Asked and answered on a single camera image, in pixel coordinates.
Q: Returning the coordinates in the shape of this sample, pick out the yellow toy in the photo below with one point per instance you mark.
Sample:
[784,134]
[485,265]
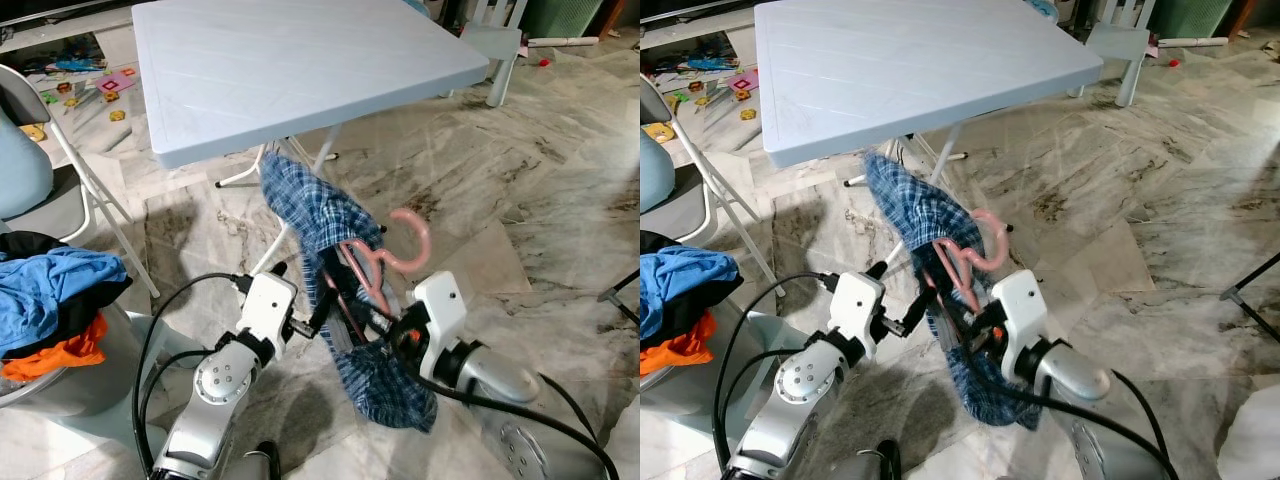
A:
[657,131]
[33,132]

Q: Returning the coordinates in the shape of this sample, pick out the grey laundry basket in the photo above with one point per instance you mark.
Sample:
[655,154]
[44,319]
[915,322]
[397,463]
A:
[95,395]
[745,350]

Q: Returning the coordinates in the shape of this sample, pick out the bright blue shirt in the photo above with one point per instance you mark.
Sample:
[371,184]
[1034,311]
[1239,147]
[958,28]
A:
[680,285]
[50,285]

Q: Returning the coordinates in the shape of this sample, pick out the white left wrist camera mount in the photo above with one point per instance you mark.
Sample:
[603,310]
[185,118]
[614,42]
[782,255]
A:
[857,305]
[268,305]

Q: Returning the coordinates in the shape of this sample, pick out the colourful play mat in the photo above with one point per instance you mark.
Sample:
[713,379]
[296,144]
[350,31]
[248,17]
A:
[65,55]
[700,55]

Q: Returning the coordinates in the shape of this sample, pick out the robot left leg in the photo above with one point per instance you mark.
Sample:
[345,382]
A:
[262,462]
[870,462]

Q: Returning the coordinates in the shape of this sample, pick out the light blue cushion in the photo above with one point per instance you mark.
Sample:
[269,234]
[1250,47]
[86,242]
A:
[20,170]
[655,175]

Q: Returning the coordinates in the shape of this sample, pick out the black stand leg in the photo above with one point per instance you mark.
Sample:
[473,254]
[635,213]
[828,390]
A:
[615,290]
[1250,295]

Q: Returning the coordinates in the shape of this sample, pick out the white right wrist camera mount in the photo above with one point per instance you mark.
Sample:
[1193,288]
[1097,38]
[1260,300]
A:
[1018,305]
[440,305]

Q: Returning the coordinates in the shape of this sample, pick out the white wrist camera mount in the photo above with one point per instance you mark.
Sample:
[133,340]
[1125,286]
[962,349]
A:
[857,305]
[1018,305]
[268,305]
[440,305]

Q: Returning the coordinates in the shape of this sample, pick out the white tube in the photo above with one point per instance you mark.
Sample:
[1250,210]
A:
[1190,42]
[560,42]

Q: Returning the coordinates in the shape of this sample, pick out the pink toy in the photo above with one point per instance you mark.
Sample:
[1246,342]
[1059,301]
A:
[745,80]
[115,83]

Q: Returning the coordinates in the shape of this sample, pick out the orange garment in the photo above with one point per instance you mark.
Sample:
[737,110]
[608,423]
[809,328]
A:
[685,350]
[60,357]

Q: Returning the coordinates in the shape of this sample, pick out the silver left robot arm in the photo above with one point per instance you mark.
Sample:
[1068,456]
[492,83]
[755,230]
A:
[215,385]
[800,385]

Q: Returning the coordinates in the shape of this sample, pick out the black garment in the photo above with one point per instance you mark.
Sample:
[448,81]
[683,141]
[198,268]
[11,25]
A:
[655,242]
[30,243]

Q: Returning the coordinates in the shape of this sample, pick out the pink clothes hanger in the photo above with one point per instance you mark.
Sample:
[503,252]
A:
[1002,245]
[424,240]

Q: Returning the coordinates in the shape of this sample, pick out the light blue folding table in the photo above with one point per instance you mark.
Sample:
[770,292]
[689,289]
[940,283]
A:
[300,70]
[920,70]

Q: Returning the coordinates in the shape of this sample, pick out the blue plaid shirt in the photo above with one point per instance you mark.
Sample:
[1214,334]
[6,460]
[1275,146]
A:
[305,205]
[905,205]

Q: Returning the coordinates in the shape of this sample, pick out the grey metal folding chair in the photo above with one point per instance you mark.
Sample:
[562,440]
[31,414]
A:
[690,210]
[65,205]

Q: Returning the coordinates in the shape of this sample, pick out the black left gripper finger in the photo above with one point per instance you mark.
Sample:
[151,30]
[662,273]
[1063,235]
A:
[324,308]
[916,310]

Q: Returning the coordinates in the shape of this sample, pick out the green plastic bin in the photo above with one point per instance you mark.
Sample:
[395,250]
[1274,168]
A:
[1190,15]
[560,15]

